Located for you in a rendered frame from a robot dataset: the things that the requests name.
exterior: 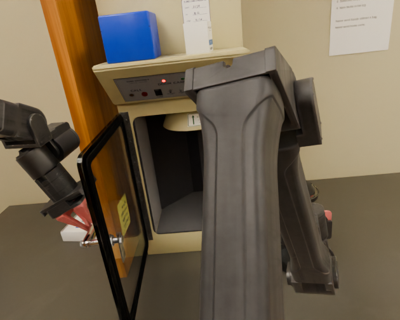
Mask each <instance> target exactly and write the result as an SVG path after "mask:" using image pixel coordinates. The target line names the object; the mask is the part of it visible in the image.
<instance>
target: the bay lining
mask: <svg viewBox="0 0 400 320"><path fill-rule="evenodd" d="M165 117H166V114H160V115H153V116H141V117H136V118H135V119H134V121H133V129H134V132H135V138H136V143H137V149H138V155H139V158H140V165H141V169H142V175H143V181H144V185H145V191H146V195H147V201H148V205H149V211H150V217H151V221H152V227H153V230H154V232H156V230H157V225H158V222H159V217H160V214H161V210H162V209H163V208H165V207H167V206H169V205H171V204H172V203H174V202H176V201H178V200H179V199H181V198H183V197H185V196H187V195H189V194H191V193H193V192H198V191H203V182H204V148H203V134H202V130H196V131H172V130H167V129H166V128H164V127H163V124H164V119H165Z"/></svg>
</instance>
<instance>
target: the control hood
mask: <svg viewBox="0 0 400 320"><path fill-rule="evenodd" d="M247 54H250V51H249V50H248V49H246V48H243V47H236V48H225V49H219V50H213V51H211V52H209V53H198V54H191V55H187V54H186V53H179V54H172V55H161V56H159V57H157V58H155V59H152V60H141V61H134V62H123V63H112V64H108V63H107V62H105V63H101V64H98V65H94V66H93V67H92V70H93V72H94V74H95V75H96V77H97V79H98V80H99V81H100V84H101V85H102V86H103V88H104V90H105V91H106V93H107V94H108V96H109V98H110V99H111V101H112V103H113V104H114V105H120V104H127V103H139V102H151V101H158V100H170V99H177V98H188V96H181V97H169V98H157V99H150V100H139V101H132V102H125V101H124V98H123V96H122V95H121V93H120V91H119V90H118V88H117V86H116V84H115V82H114V80H113V79H122V78H129V77H140V76H151V75H158V74H169V73H176V72H185V71H186V70H187V69H191V68H194V67H195V68H198V67H203V66H205V65H210V64H213V63H217V62H221V61H224V62H225V63H226V65H230V66H231V65H232V60H233V58H236V57H240V56H243V55H247Z"/></svg>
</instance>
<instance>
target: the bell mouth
mask: <svg viewBox="0 0 400 320"><path fill-rule="evenodd" d="M163 127H164V128H166V129H167V130H172V131H196V130H201V122H200V118H199V113H198V111H192V112H179V113H172V114H166V117H165V119H164V124H163Z"/></svg>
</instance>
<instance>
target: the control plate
mask: <svg viewBox="0 0 400 320"><path fill-rule="evenodd" d="M181 77H185V72H176V73H169V74H158V75H151V76H140V77H129V78H122V79H113V80H114V82H115V84H116V86H117V88H118V90H119V91H120V93H121V95H122V96H123V98H124V101H125V102H132V101H139V100H150V99H157V98H169V97H181V96H187V95H186V94H185V92H184V83H185V80H181V79H180V78H181ZM162 79H165V80H166V82H164V83H163V82H162V81H161V80H162ZM180 88H182V89H183V90H182V91H179V89H180ZM157 89H161V91H162V94H163V95H160V96H156V94H155V92H154V90H157ZM168 90H172V92H171V93H170V92H169V91H168ZM142 92H147V93H148V95H147V96H146V97H144V96H142ZM130 94H134V96H133V97H131V96H130Z"/></svg>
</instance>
